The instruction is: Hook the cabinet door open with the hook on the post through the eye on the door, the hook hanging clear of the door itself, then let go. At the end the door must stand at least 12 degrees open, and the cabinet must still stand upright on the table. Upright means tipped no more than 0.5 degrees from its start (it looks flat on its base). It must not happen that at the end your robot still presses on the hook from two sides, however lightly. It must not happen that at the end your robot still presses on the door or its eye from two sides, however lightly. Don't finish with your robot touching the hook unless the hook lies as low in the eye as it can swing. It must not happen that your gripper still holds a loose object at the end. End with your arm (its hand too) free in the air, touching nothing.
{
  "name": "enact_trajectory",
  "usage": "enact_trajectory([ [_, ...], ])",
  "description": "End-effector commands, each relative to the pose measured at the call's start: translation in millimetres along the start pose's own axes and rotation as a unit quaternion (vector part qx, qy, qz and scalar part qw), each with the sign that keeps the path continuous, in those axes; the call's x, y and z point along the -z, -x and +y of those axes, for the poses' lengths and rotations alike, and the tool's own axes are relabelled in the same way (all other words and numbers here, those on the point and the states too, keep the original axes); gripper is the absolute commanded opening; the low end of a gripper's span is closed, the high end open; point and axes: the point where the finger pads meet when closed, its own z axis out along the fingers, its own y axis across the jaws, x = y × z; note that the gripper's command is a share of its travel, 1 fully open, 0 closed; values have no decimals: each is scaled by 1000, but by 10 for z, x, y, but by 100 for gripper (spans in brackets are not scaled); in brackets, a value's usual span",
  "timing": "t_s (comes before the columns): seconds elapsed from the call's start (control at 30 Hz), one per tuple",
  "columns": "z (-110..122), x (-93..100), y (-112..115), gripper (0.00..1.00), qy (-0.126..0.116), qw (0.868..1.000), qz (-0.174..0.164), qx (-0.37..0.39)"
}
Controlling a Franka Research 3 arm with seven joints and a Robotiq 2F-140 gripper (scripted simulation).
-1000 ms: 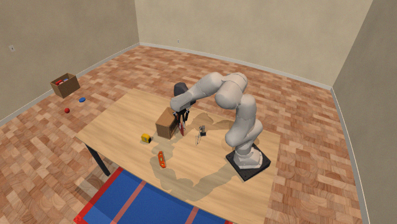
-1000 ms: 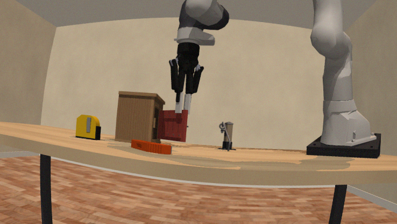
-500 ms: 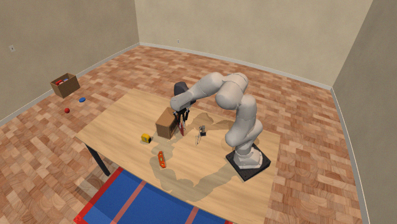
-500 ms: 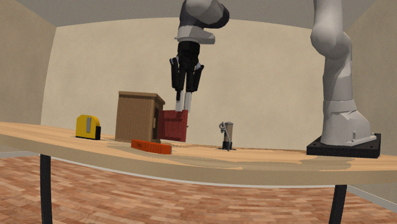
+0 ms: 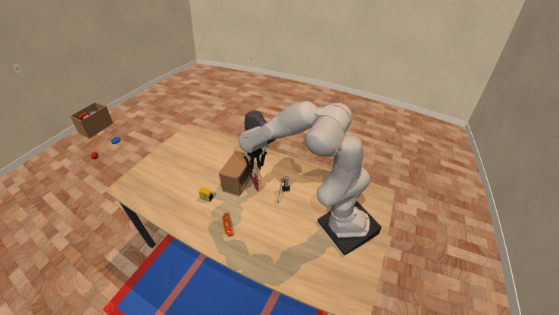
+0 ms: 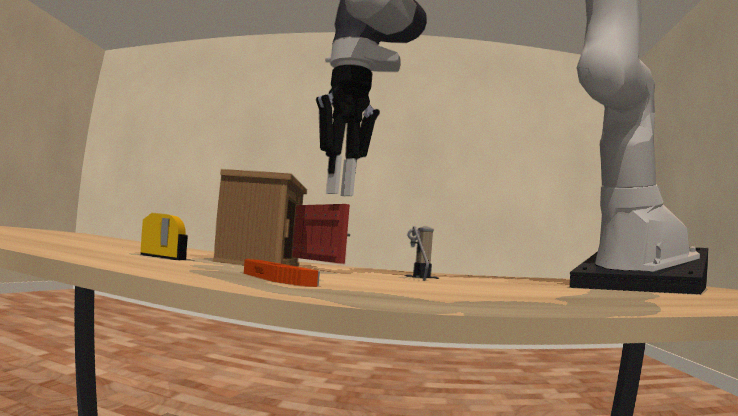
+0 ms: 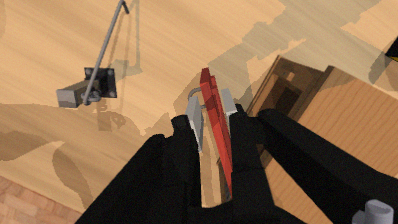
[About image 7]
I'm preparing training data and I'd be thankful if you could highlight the yellow tape measure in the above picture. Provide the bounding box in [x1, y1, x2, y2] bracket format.
[385, 37, 398, 62]

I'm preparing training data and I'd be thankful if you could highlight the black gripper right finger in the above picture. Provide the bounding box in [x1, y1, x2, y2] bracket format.
[221, 88, 398, 224]

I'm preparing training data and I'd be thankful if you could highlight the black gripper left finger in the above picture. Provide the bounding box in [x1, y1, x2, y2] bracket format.
[74, 96, 204, 224]

